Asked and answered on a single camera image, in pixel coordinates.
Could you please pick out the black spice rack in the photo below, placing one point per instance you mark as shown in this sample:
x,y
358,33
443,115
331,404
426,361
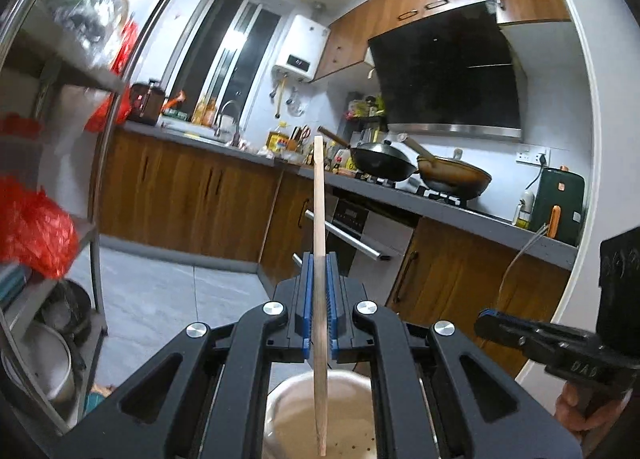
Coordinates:
x,y
365,111

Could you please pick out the brown frying pan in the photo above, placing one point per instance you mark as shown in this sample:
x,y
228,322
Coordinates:
x,y
455,179

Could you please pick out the knife block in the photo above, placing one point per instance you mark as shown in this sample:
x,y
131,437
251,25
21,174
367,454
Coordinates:
x,y
297,141

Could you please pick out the row of sauce bottles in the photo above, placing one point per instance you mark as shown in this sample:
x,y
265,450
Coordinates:
x,y
340,159

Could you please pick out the person's right hand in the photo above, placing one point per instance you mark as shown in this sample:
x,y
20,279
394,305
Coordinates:
x,y
570,411

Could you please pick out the metal shelf rack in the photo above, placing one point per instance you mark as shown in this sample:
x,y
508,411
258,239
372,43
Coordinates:
x,y
96,239

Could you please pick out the wooden chopstick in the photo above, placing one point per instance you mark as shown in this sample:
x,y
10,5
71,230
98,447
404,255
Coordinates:
x,y
320,219

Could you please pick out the crumpled red plastic bag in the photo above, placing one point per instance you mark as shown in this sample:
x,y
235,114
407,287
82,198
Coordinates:
x,y
35,229

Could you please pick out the red lid plastic container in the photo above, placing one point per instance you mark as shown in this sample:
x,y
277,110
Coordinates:
x,y
17,124

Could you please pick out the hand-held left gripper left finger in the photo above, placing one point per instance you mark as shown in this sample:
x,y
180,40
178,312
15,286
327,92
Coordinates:
x,y
305,304

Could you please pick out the steel faucet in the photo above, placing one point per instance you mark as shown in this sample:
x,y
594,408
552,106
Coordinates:
x,y
223,111

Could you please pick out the white ceramic utensil holder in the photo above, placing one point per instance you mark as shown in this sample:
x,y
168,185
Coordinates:
x,y
295,419

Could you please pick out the kitchen window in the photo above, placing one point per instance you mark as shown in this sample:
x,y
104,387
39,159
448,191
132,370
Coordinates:
x,y
220,54

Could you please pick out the black wok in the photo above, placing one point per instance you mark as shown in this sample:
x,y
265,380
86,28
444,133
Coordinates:
x,y
382,161

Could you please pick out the gas stove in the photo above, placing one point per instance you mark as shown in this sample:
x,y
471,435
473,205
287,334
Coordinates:
x,y
435,194

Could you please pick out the hanging kitchen tools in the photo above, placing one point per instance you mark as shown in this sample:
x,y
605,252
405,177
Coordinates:
x,y
280,94

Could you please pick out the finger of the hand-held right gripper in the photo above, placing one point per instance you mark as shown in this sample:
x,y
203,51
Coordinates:
x,y
525,331

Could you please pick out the clear plastic bag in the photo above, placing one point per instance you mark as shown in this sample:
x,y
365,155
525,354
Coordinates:
x,y
92,14

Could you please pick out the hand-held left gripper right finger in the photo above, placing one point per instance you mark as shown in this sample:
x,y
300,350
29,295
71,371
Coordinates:
x,y
334,304

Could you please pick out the black range hood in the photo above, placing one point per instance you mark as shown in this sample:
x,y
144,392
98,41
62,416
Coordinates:
x,y
445,74

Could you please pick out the wooden lower cabinets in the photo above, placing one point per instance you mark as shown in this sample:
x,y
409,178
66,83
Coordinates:
x,y
175,189

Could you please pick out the white power outlet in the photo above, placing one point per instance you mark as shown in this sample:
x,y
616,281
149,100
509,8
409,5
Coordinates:
x,y
532,156

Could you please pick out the small white bottle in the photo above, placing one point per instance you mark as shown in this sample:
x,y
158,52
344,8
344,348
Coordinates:
x,y
525,211

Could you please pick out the steel pot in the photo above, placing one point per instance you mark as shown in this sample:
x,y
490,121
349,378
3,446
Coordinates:
x,y
45,369

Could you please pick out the yellow dish soap bottles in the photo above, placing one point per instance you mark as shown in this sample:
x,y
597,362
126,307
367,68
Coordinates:
x,y
205,111

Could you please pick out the orange snack packet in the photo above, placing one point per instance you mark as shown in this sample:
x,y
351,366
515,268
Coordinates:
x,y
175,101

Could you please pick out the yellow oil bottle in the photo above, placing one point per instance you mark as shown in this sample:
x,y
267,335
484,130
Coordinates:
x,y
277,141

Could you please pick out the dark red rice cooker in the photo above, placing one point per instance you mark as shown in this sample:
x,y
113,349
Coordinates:
x,y
146,104

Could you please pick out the green air fryer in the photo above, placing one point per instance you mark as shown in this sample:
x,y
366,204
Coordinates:
x,y
562,204

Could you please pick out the hanging red plastic bag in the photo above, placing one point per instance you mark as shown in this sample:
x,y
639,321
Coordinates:
x,y
120,64

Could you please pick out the black pot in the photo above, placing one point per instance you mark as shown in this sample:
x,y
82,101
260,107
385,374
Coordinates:
x,y
70,304

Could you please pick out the built-in oven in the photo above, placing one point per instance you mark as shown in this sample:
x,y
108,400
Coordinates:
x,y
370,239

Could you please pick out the white water heater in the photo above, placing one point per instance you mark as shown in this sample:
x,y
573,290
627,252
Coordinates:
x,y
302,49

